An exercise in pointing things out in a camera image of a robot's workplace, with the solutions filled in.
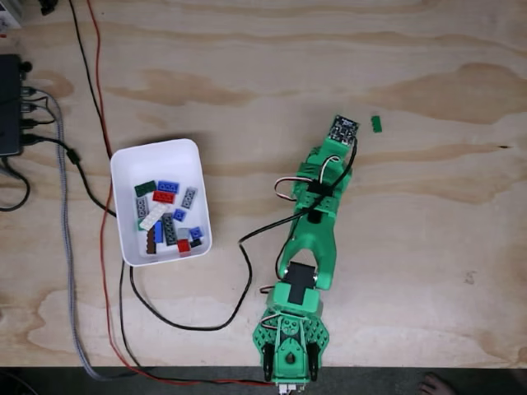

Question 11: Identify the bare camera circuit board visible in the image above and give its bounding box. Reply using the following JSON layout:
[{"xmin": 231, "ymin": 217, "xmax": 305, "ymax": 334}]
[{"xmin": 328, "ymin": 114, "xmax": 362, "ymax": 147}]

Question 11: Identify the thin black wire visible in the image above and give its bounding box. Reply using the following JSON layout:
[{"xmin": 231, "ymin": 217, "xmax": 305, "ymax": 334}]
[{"xmin": 68, "ymin": 0, "xmax": 112, "ymax": 161}]

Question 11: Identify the white red servo wire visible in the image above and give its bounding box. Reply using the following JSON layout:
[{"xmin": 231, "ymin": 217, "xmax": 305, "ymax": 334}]
[{"xmin": 273, "ymin": 154, "xmax": 343, "ymax": 203}]

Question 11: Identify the grey braided cable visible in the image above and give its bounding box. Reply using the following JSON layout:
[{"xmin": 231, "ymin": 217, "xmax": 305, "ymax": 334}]
[{"xmin": 22, "ymin": 88, "xmax": 141, "ymax": 382}]

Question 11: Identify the white long lego brick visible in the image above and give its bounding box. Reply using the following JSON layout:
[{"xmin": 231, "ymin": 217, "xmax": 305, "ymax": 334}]
[{"xmin": 138, "ymin": 203, "xmax": 170, "ymax": 231}]

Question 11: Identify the short black cable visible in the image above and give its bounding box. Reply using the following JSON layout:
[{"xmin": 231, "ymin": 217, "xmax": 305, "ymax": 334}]
[{"xmin": 22, "ymin": 105, "xmax": 57, "ymax": 127}]

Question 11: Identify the black cable with ferrite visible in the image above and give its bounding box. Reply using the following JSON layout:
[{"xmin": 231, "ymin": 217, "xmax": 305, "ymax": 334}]
[{"xmin": 20, "ymin": 133, "xmax": 118, "ymax": 218}]

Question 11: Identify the black camera cable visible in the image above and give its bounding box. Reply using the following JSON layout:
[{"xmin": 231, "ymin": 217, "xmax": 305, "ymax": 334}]
[{"xmin": 306, "ymin": 137, "xmax": 358, "ymax": 215}]

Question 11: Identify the thin red wire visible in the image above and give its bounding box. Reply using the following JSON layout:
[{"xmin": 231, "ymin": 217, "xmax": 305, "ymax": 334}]
[{"xmin": 86, "ymin": 0, "xmax": 277, "ymax": 388}]

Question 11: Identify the white power supply box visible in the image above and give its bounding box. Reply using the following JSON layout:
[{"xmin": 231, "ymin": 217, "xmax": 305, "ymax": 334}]
[{"xmin": 0, "ymin": 0, "xmax": 24, "ymax": 30}]

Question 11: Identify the black usb hub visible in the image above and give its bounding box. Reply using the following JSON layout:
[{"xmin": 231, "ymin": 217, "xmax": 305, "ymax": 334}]
[{"xmin": 0, "ymin": 53, "xmax": 24, "ymax": 157}]

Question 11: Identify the black looped cable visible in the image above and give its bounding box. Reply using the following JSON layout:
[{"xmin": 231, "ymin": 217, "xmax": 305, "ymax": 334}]
[{"xmin": 129, "ymin": 209, "xmax": 308, "ymax": 332}]

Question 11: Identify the white plastic bin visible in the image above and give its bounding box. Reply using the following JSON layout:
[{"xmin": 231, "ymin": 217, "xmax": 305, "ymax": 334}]
[{"xmin": 110, "ymin": 137, "xmax": 213, "ymax": 267}]

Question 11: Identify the black long lego brick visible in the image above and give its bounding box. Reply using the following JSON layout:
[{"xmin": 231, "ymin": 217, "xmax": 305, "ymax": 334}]
[{"xmin": 161, "ymin": 212, "xmax": 178, "ymax": 247}]

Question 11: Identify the person's foot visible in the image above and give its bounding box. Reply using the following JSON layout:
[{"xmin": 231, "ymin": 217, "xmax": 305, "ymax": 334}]
[{"xmin": 417, "ymin": 371, "xmax": 454, "ymax": 395}]

